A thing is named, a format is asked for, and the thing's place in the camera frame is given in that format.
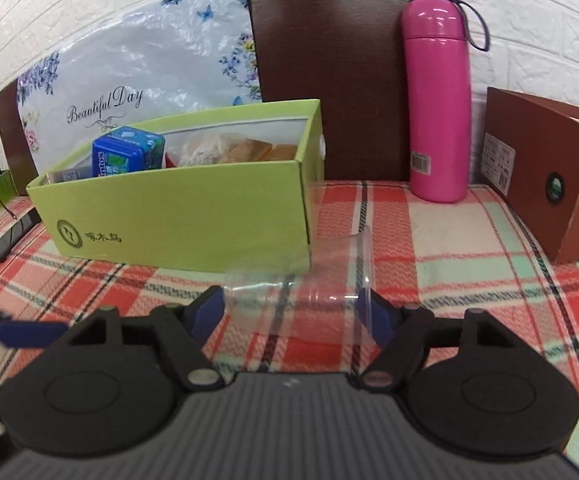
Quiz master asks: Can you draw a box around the clear plastic bag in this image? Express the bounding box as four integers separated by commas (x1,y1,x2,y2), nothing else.
224,229,374,344

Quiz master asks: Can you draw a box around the black smartphone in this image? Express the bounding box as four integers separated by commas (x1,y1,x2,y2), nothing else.
0,208,41,263

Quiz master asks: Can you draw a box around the red plaid bed sheet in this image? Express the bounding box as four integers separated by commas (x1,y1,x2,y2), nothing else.
0,179,579,478

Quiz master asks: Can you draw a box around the green cardboard storage box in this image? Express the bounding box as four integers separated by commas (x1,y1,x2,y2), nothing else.
26,100,324,273

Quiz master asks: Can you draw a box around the long purple gold box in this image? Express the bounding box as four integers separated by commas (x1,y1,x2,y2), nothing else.
46,166,93,184

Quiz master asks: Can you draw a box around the brown cardboard box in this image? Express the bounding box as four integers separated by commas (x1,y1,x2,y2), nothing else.
480,87,579,264

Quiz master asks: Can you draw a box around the floral packaged pillow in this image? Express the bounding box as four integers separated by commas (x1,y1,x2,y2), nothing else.
16,0,262,172

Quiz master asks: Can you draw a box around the dark brown wooden headboard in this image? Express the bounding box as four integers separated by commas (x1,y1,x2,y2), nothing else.
0,0,410,190

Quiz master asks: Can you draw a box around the pink thermos bottle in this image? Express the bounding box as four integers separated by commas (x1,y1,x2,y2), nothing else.
401,0,490,204

